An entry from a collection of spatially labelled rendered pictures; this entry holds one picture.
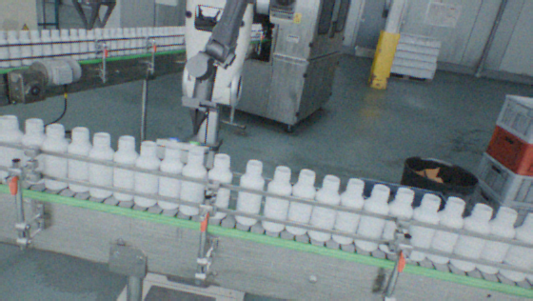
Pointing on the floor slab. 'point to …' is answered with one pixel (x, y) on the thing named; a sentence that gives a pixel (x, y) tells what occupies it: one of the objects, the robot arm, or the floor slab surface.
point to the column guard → (384, 59)
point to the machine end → (296, 63)
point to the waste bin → (464, 188)
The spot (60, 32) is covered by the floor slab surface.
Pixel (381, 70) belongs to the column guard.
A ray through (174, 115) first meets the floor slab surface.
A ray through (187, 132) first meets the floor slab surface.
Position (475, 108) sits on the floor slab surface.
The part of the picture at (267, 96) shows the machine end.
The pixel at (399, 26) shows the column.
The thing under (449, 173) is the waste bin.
